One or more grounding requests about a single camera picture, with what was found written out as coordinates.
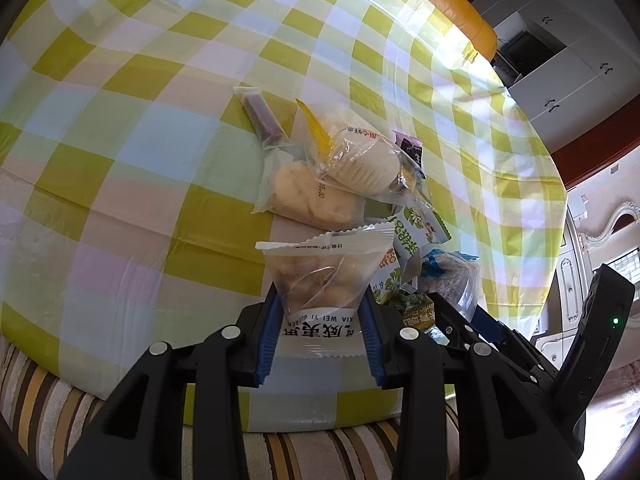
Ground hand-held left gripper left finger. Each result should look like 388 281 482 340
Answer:
57 292 281 480

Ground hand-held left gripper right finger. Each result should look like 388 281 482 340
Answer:
362 292 586 480

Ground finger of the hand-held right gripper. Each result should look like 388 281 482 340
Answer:
427 291 490 348
471 306 540 363

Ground yellow green pea packet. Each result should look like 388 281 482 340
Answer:
385 290 436 336

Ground clear grey cracker packet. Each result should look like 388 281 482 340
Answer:
417 247 483 321

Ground white clear-window bread packet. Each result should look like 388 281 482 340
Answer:
255 222 396 361

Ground white bun packet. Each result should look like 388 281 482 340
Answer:
295 99 426 201

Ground dark purple stick packet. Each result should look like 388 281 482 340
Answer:
232 85 293 150

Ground orange white snack packet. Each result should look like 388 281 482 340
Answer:
372 245 416 306

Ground green white snack packet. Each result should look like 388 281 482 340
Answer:
387 205 453 261

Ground white ornate dressing table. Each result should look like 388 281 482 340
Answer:
552 180 640 351

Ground pale round bread packet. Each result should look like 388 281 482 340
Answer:
251 150 368 228

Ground small dark packet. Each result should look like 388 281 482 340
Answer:
391 130 426 171

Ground yellow green checked tablecloth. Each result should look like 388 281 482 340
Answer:
0 0 571 433

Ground striped beige brown cushion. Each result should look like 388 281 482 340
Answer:
0 335 466 480

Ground white cabinet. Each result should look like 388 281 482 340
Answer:
465 0 640 151

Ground dark appliance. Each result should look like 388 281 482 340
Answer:
497 30 541 68

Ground orange sofa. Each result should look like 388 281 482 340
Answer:
420 0 498 61

